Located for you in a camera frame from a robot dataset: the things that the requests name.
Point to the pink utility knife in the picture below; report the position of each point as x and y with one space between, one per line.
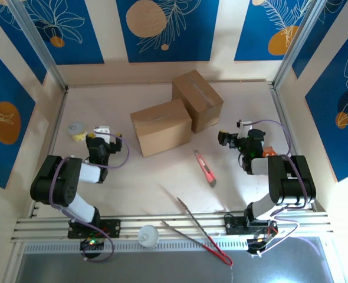
205 168

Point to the brown cardboard box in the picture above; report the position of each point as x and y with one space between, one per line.
197 97
159 129

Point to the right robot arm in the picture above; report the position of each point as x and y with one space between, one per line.
292 177

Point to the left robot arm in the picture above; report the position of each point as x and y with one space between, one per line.
59 182

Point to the yellow can grey lid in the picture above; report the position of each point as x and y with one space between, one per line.
76 131

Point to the orange snack bag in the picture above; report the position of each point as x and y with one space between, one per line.
269 152

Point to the white plastic cup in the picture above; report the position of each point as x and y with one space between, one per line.
147 236

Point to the black controller board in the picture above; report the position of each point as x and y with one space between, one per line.
91 247
258 244

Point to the grey metal sheet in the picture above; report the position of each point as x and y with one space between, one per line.
162 268

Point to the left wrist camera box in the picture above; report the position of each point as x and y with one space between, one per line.
102 129

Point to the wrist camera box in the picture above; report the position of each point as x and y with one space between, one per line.
102 129
246 124

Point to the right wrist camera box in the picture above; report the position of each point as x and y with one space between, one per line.
246 124

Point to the aluminium side rail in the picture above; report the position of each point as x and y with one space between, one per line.
277 98
58 118

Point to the blue floral wall poster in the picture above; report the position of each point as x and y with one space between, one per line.
73 44
0 88
250 29
324 132
20 35
191 44
339 23

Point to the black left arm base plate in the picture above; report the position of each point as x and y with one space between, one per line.
112 228

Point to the aluminium frame rail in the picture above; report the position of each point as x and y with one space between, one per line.
132 224

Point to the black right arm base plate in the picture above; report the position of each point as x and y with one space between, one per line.
236 225

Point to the aluminium corner post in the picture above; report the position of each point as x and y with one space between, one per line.
38 44
298 44

